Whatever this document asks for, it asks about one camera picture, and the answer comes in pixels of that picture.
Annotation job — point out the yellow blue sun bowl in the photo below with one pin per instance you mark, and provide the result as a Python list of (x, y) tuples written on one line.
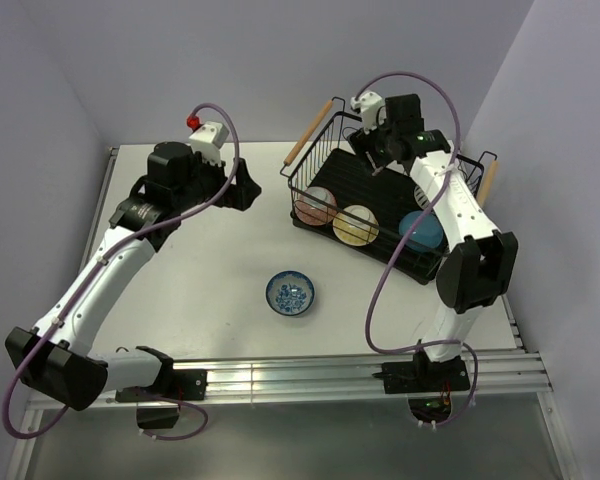
[(356, 226)]

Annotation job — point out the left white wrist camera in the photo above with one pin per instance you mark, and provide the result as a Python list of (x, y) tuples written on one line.
[(207, 139)]

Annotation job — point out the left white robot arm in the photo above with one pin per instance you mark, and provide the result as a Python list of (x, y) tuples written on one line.
[(55, 356)]

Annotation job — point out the right wooden rack handle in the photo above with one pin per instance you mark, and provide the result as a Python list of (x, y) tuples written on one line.
[(487, 183)]

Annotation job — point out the black wire dish rack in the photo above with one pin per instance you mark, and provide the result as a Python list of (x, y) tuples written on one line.
[(377, 180)]

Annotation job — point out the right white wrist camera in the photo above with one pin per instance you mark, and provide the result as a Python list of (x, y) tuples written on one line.
[(371, 108)]

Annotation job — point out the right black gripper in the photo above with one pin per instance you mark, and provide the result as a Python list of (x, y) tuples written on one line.
[(363, 143)]

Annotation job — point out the wooden rack handle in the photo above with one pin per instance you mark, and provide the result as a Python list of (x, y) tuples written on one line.
[(487, 183), (314, 124)]

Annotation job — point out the plain blue bowl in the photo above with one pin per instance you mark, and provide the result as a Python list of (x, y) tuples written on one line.
[(427, 236)]

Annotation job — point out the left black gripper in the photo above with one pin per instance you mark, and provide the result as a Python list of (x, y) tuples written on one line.
[(240, 195)]

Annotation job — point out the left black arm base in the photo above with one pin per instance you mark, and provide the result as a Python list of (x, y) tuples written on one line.
[(182, 390)]

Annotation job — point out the white blue floral bowl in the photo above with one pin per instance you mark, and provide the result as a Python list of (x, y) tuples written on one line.
[(290, 293)]

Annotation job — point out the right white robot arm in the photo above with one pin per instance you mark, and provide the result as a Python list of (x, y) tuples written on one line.
[(481, 258)]

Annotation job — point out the aluminium mounting rail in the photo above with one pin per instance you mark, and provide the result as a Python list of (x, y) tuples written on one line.
[(339, 378)]

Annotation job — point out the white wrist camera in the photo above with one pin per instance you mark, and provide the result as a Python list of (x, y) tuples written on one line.
[(207, 139), (371, 108)]

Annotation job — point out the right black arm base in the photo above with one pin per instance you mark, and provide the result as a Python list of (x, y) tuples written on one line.
[(420, 376)]

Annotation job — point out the white blue-striped bowl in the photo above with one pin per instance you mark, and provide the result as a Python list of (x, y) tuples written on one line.
[(421, 198)]

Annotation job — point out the left wooden rack handle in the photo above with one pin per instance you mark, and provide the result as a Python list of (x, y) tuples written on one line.
[(314, 124)]

